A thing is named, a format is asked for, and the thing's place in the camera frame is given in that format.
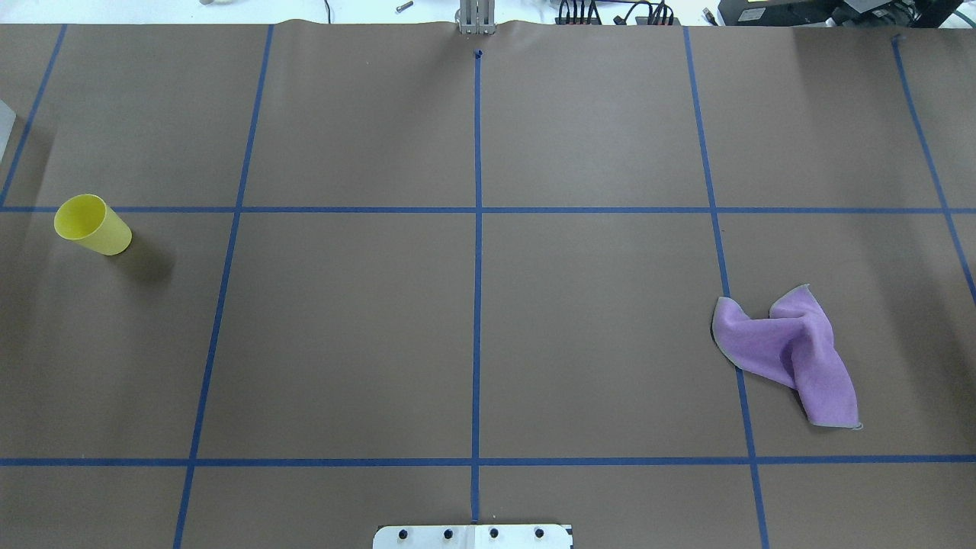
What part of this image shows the purple microfiber cloth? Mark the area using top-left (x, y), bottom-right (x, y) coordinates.
top-left (711, 284), bottom-right (863, 430)

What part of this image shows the yellow plastic cup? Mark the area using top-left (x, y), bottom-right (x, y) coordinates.
top-left (53, 194), bottom-right (133, 256)

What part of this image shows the aluminium frame post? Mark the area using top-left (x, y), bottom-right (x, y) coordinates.
top-left (454, 0), bottom-right (497, 35)

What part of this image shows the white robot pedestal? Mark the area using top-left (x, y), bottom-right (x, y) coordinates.
top-left (372, 524), bottom-right (574, 548)

